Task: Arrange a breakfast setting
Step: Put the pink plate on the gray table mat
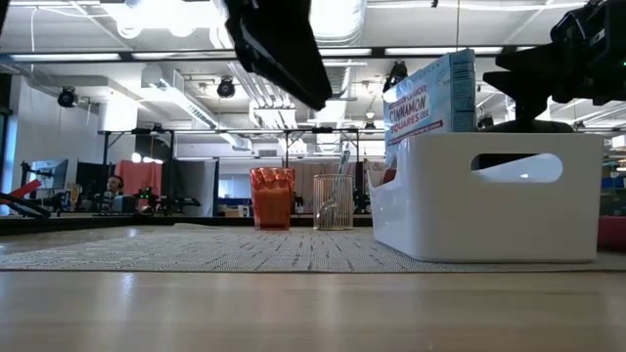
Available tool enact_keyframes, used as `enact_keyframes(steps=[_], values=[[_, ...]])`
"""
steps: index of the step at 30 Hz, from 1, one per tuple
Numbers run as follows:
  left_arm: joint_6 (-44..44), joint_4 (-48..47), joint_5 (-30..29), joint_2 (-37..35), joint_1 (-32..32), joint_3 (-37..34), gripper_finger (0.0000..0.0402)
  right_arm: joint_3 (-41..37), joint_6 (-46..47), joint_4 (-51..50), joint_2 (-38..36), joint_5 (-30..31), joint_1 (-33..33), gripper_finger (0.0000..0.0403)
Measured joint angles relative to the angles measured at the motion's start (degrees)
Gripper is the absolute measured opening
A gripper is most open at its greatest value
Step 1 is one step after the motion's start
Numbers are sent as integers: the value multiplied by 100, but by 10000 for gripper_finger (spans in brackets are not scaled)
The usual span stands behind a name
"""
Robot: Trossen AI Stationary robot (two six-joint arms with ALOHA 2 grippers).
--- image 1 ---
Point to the black background truss frame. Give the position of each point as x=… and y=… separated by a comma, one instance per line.
x=195, y=131

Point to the blue cinnamon squares cereal box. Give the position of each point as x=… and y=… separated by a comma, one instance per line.
x=420, y=112

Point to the grey background curtain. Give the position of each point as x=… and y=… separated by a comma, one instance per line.
x=195, y=186

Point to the black overhead beam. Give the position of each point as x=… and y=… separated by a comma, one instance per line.
x=195, y=53

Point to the clear ribbed glass cup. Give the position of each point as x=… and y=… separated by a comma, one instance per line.
x=344, y=205

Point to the red and black background device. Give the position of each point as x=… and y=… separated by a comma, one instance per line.
x=24, y=188

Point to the silver ventilation duct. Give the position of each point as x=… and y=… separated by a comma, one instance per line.
x=337, y=73

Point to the black background panel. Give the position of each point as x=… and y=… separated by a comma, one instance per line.
x=93, y=181

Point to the grey woven placemat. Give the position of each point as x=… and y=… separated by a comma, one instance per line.
x=195, y=251

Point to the person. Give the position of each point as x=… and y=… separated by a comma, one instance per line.
x=115, y=185

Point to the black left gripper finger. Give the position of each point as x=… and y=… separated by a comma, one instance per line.
x=279, y=49

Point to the black ceiling spotlight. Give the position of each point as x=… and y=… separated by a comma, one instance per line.
x=226, y=88
x=67, y=98
x=396, y=75

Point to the white plastic bin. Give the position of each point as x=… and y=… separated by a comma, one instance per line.
x=440, y=220

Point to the orange faceted tumbler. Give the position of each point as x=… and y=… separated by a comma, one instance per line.
x=271, y=205

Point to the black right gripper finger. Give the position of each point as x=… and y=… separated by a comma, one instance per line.
x=530, y=61
x=525, y=88

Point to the small background desk monitor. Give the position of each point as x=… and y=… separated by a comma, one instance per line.
x=49, y=175

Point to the background storage shelf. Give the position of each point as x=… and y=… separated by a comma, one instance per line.
x=615, y=181

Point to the orange background partition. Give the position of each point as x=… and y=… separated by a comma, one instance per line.
x=139, y=176

